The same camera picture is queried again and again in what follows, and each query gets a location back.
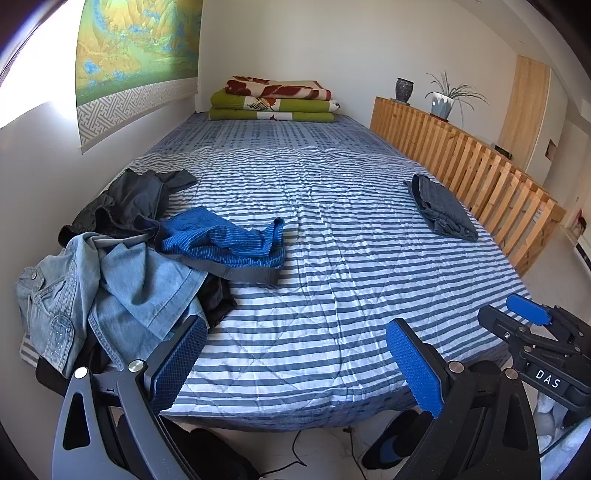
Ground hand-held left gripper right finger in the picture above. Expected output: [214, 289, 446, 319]
[385, 318, 541, 480]

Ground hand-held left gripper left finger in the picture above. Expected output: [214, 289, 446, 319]
[51, 314, 208, 480]

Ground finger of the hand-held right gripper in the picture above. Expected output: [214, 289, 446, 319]
[478, 305, 580, 358]
[505, 293, 580, 340]

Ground blue striped shorts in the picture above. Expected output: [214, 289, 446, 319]
[154, 206, 287, 284]

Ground blue and black slipper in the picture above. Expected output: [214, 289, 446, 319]
[362, 411, 435, 472]

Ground light blue denim jacket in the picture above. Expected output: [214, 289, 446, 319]
[14, 231, 208, 377]

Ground folded grey pants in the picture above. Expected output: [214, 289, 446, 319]
[404, 174, 479, 243]

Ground blue white striped bed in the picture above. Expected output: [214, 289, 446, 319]
[21, 113, 532, 432]

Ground wooden slatted railing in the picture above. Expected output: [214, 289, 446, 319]
[369, 96, 566, 278]

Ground black crumpled garment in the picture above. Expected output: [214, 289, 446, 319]
[58, 168, 199, 247]

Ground light wooden door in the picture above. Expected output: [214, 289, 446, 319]
[499, 55, 552, 162]

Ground potted plant in white pot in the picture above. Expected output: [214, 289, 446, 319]
[425, 70, 489, 121]

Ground green patterned folded blanket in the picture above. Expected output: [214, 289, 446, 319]
[210, 89, 341, 113]

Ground red patterned folded blanket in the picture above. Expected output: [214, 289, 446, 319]
[225, 76, 333, 102]

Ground black floor cable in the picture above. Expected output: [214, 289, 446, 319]
[263, 427, 356, 480]

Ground landscape wall poster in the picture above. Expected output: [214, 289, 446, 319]
[74, 0, 204, 153]

